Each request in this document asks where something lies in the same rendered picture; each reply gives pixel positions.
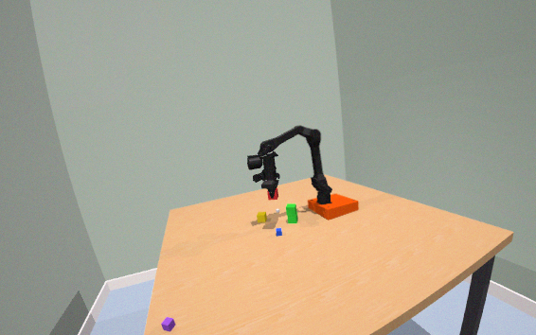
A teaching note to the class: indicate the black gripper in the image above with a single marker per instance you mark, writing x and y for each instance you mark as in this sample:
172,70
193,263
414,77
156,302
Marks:
272,182

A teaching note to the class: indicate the green block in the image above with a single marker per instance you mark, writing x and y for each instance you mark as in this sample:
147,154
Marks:
293,219
291,209

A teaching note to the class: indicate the small purple block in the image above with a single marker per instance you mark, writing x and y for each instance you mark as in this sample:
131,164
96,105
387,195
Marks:
168,324

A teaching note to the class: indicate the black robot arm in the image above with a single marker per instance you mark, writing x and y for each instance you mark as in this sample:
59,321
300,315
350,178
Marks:
313,137

